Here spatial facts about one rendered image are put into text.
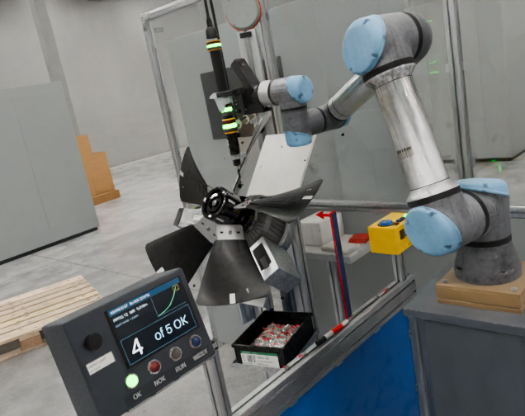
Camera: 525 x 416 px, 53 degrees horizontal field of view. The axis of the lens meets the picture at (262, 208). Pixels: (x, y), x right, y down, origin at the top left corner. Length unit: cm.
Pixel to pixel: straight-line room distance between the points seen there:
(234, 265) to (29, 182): 574
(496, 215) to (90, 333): 87
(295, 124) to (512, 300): 70
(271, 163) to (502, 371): 118
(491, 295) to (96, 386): 84
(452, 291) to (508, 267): 13
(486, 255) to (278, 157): 103
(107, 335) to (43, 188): 638
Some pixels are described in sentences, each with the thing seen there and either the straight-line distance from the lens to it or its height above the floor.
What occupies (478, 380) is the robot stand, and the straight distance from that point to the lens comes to 136.
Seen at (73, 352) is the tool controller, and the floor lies 121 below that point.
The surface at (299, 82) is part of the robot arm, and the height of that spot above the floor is 156.
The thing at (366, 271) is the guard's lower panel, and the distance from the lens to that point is 244.
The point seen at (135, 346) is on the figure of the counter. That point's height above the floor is 117.
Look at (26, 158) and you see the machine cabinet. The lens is 726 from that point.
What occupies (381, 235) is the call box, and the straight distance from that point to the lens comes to 171.
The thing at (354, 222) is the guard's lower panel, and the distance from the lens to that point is 238.
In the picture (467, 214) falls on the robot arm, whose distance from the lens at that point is 119.
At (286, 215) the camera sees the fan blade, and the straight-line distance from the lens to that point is 155.
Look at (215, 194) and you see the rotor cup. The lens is 178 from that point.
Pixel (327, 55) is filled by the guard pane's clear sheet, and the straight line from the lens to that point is 230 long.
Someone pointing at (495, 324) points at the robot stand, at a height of 100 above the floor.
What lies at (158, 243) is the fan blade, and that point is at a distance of 192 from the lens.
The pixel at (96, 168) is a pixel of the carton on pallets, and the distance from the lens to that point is 992.
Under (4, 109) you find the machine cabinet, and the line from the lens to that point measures 721.
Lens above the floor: 158
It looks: 13 degrees down
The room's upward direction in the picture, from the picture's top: 11 degrees counter-clockwise
